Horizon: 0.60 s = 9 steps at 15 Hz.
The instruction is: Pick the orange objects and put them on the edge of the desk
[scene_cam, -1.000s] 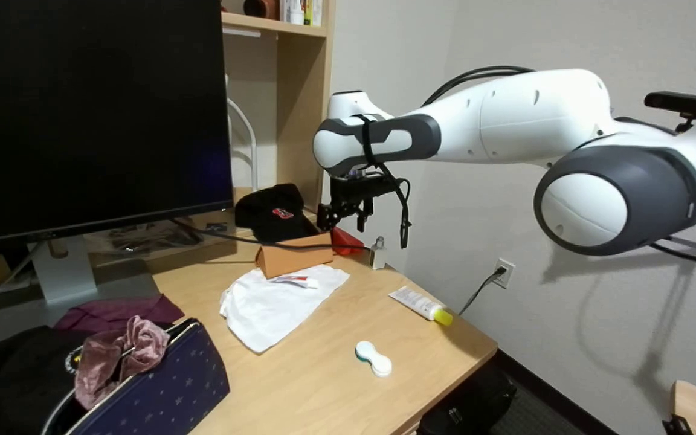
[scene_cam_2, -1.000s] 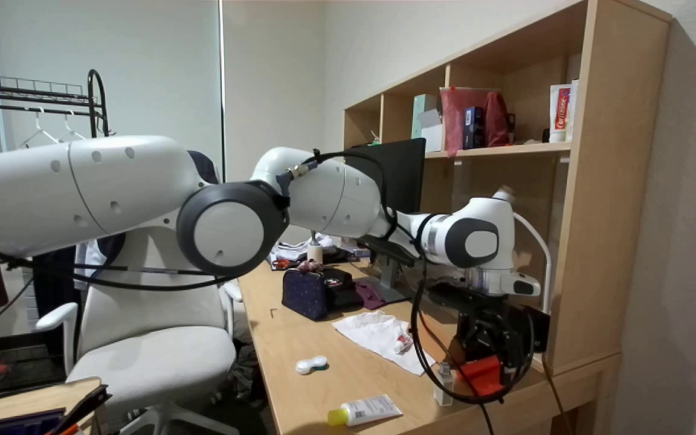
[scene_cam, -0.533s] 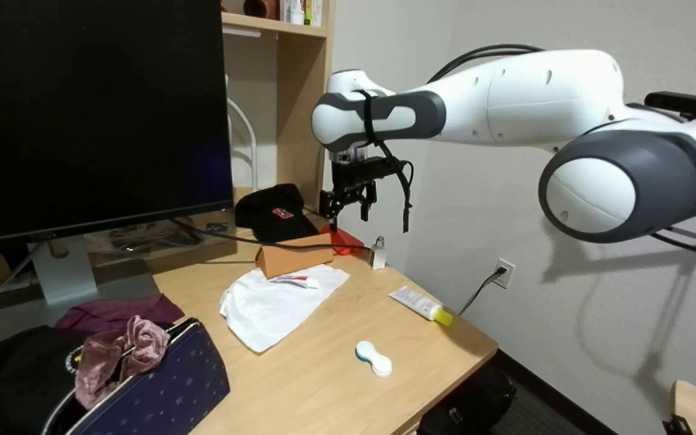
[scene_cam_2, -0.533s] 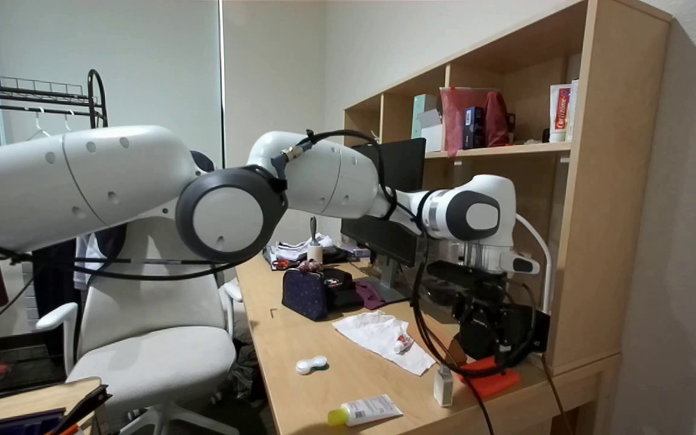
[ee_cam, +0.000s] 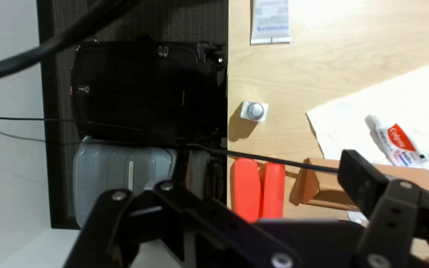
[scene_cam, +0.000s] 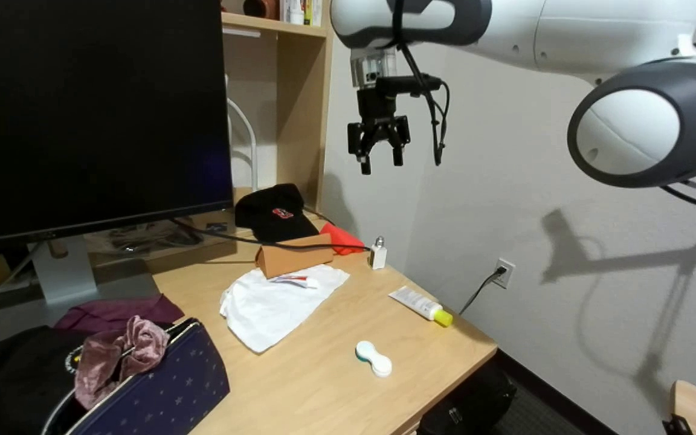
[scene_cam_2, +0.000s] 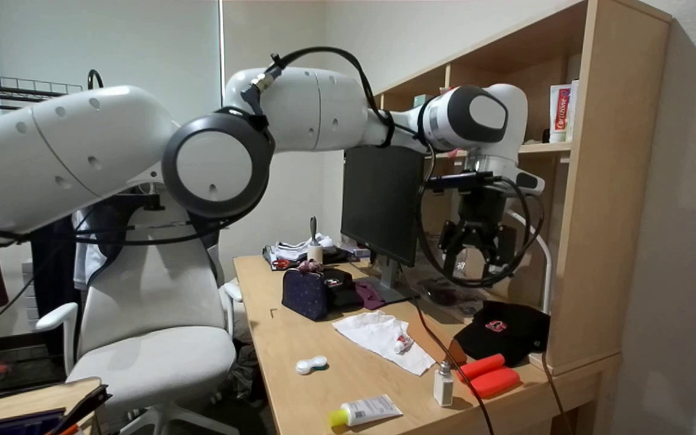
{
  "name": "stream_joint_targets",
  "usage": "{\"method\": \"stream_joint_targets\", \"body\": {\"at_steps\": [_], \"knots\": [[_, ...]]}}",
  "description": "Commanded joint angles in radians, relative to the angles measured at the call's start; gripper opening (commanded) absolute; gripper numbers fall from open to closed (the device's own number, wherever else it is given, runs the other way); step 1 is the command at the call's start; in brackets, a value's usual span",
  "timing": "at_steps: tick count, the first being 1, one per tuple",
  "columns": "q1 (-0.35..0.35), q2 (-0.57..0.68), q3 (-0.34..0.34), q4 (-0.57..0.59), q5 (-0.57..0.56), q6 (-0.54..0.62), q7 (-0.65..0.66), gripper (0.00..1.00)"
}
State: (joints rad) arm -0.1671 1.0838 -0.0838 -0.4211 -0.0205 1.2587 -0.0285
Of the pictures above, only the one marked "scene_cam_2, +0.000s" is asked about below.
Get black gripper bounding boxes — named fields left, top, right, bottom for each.
left=440, top=185, right=520, bottom=280

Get slim orange plastic piece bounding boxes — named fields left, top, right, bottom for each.
left=454, top=350, right=511, bottom=381

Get orange plastic case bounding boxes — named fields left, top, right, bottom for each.
left=466, top=368, right=524, bottom=402

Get clear plastic bag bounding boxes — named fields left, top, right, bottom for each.
left=411, top=263, right=489, bottom=321

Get black cap with red logo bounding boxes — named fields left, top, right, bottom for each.
left=453, top=299, right=552, bottom=370

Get brown cardboard piece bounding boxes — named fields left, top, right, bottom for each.
left=442, top=339, right=469, bottom=370

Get black computer monitor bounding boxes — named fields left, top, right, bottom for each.
left=340, top=143, right=427, bottom=305

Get magenta flat item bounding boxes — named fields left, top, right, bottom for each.
left=353, top=275, right=386, bottom=311

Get wooden shelf unit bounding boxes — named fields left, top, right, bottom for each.
left=340, top=0, right=676, bottom=371

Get small white bottle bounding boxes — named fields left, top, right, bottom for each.
left=431, top=359, right=457, bottom=408

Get black shiny pouch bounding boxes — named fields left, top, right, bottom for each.
left=321, top=269, right=366, bottom=313

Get white box with red print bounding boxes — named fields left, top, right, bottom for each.
left=549, top=80, right=582, bottom=148

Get small pump bottle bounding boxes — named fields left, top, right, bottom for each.
left=305, top=216, right=326, bottom=269

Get dark purple box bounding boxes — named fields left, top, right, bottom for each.
left=280, top=266, right=334, bottom=321

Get crumpled cloth pile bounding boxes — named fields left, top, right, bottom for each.
left=260, top=237, right=343, bottom=272

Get white tube with yellow cap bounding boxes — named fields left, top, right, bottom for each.
left=326, top=391, right=407, bottom=431

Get white contact lens case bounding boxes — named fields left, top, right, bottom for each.
left=294, top=353, right=331, bottom=376

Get white office chair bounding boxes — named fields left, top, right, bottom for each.
left=34, top=191, right=241, bottom=435

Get dark hanging jacket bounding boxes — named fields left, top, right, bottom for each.
left=30, top=195, right=137, bottom=316

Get wooden board with pens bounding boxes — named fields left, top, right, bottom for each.
left=0, top=376, right=113, bottom=435

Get black screen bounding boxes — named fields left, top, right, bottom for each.
left=0, top=323, right=68, bottom=406

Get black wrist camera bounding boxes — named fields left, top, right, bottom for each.
left=426, top=170, right=491, bottom=194

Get black desk cable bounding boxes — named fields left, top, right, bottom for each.
left=409, top=296, right=497, bottom=435

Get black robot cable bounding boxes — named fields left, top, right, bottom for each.
left=246, top=44, right=543, bottom=290

